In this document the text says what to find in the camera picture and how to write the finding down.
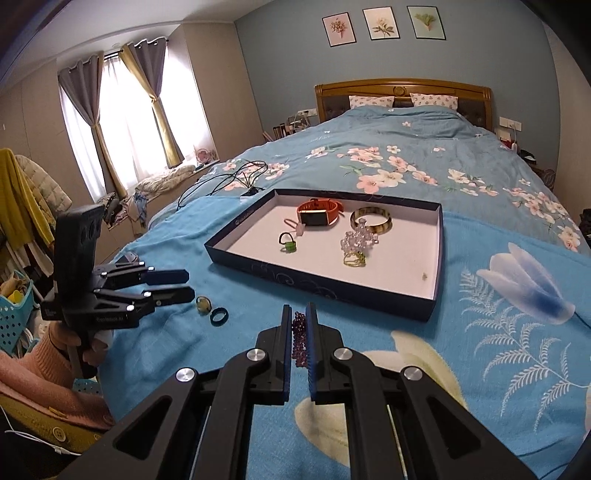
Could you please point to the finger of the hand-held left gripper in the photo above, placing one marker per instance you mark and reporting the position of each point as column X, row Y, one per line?
column 178, row 295
column 171, row 276

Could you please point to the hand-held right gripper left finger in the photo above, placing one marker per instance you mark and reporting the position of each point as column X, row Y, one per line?
column 287, row 350

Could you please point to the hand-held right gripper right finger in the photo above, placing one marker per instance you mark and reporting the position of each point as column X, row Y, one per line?
column 310, row 355

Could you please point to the amber bangle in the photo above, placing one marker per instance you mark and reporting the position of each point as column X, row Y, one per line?
column 353, row 263

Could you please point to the tortoiseshell bangle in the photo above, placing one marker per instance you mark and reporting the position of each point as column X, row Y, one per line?
column 385, row 226

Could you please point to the dark blue cardboard box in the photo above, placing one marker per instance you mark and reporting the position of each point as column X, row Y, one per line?
column 406, row 240

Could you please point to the orange smartwatch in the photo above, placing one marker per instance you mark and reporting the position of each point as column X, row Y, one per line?
column 330, row 206

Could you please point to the person's left forearm pink sleeve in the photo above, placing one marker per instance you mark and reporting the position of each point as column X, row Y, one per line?
column 37, row 383

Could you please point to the person's left hand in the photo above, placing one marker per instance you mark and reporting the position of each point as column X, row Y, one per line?
column 92, row 353

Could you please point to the blue floral towel blanket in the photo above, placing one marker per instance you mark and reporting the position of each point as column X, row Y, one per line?
column 240, row 295

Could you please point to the beige quilted jacket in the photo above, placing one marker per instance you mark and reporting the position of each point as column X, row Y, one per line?
column 48, row 189

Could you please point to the beige drawer cabinet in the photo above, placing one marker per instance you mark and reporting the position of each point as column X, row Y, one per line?
column 159, row 205

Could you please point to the hanging blue cloth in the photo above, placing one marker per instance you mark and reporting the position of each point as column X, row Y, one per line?
column 138, row 207

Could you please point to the yellow hanging garment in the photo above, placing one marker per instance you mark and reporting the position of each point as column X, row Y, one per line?
column 18, row 198

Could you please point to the blue plastic basket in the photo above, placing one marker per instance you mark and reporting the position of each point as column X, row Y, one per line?
column 14, row 318

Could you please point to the beige crumpled blanket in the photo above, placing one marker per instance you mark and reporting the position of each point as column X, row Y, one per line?
column 161, row 182

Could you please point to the small pink fan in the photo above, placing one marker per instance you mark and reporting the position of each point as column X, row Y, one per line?
column 204, row 156

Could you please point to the grey and olive curtain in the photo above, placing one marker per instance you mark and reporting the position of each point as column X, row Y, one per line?
column 78, row 92
column 152, row 69

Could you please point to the person's yellow clothing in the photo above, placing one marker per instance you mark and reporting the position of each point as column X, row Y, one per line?
column 46, row 431

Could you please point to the beige wardrobe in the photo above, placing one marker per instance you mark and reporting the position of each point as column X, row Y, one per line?
column 570, row 115
column 221, row 92

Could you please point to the blue floral duvet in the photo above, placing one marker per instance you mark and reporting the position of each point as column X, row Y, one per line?
column 415, row 134

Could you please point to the white patterned pillow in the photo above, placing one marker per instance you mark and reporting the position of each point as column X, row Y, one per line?
column 434, row 101
column 371, row 102

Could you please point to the wooden bed headboard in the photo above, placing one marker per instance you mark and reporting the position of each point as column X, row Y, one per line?
column 401, row 87

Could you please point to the small white bedside device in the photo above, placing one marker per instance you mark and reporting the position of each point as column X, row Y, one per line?
column 514, row 143

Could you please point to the dark bedside table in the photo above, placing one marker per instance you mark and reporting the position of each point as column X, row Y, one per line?
column 531, row 158

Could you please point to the framed pink flower picture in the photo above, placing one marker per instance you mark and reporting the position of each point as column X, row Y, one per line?
column 339, row 28

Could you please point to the framed white flower picture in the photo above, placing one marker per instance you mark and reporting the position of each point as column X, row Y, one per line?
column 381, row 23

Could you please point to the framed green leaf picture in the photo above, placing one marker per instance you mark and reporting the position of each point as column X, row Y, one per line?
column 425, row 22

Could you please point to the white wall socket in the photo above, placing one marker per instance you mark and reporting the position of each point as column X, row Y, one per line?
column 510, row 122
column 307, row 112

